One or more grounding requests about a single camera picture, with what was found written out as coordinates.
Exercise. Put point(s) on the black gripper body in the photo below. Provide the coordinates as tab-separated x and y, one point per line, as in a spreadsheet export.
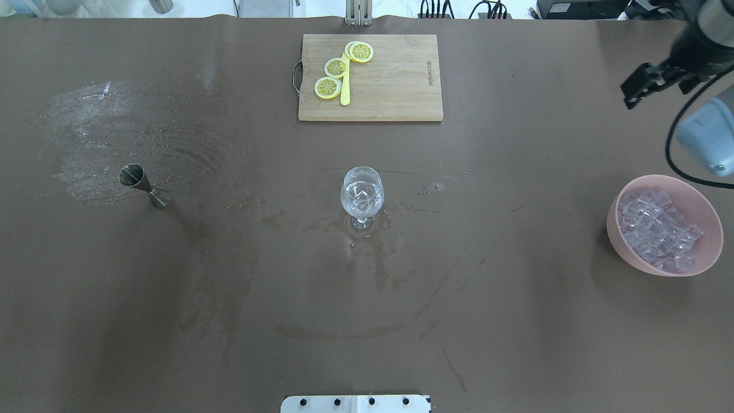
692	53

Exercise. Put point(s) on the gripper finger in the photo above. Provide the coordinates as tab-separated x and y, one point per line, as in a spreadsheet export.
647	79

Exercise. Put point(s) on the steel cocktail jigger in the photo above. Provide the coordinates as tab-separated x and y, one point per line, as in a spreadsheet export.
134	176

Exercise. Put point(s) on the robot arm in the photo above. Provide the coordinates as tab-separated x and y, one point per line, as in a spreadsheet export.
707	133

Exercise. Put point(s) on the clear ice cubes pile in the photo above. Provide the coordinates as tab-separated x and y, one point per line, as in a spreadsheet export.
658	231

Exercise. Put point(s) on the clear wine glass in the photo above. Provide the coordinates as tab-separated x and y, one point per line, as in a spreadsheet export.
362	196

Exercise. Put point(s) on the pink bowl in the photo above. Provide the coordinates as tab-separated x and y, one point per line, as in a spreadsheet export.
694	207

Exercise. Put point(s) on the wooden cutting board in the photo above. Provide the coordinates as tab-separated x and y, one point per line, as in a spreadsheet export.
402	82

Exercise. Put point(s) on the hidden far lemon slice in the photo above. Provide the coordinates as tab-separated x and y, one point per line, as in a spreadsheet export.
347	49

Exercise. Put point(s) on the middle lemon slice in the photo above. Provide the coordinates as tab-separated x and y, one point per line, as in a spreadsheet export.
337	67

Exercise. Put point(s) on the brown table mat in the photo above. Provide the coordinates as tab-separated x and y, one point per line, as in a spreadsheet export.
486	282

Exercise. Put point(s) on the aluminium frame post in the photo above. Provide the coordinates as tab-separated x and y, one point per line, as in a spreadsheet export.
359	13

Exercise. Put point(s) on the lemon slice near handle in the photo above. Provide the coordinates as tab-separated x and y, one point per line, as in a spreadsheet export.
327	87

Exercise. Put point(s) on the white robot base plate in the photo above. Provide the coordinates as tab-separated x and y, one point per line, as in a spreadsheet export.
357	403

